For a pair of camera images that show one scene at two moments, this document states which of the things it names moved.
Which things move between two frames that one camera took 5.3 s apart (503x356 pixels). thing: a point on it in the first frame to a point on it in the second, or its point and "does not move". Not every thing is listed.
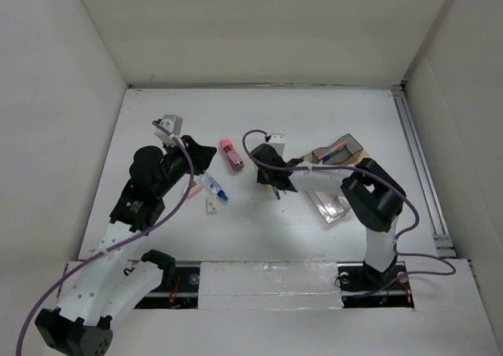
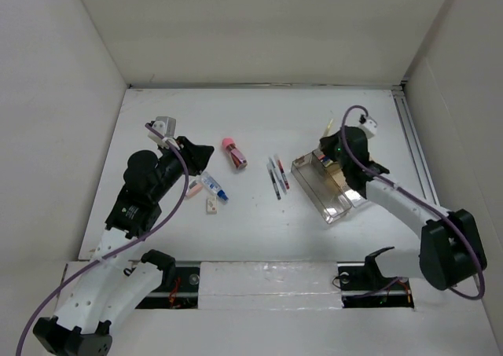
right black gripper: (262, 178) to (327, 142)
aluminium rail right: (443, 243) does not move
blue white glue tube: (211, 182) does not move
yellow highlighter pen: (269, 189) to (325, 133)
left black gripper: (200, 155) does not move
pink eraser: (195, 189) does not move
